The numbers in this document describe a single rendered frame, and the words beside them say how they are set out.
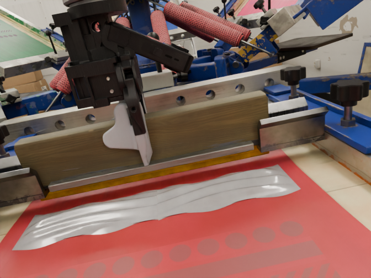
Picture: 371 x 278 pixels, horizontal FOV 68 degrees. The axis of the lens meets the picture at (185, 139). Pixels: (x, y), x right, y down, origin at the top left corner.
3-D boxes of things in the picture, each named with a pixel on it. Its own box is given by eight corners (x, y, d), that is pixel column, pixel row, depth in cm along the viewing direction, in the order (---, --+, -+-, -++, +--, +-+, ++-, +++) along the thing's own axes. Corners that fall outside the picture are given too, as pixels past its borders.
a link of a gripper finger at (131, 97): (135, 132, 39) (121, 70, 37) (148, 129, 39) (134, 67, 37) (131, 138, 34) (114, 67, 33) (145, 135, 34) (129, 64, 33)
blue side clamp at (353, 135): (401, 183, 34) (408, 131, 32) (362, 191, 34) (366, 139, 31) (291, 116, 62) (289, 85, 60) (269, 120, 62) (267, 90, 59)
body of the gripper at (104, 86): (91, 101, 42) (65, 15, 37) (148, 90, 42) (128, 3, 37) (79, 115, 35) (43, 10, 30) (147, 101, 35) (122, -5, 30)
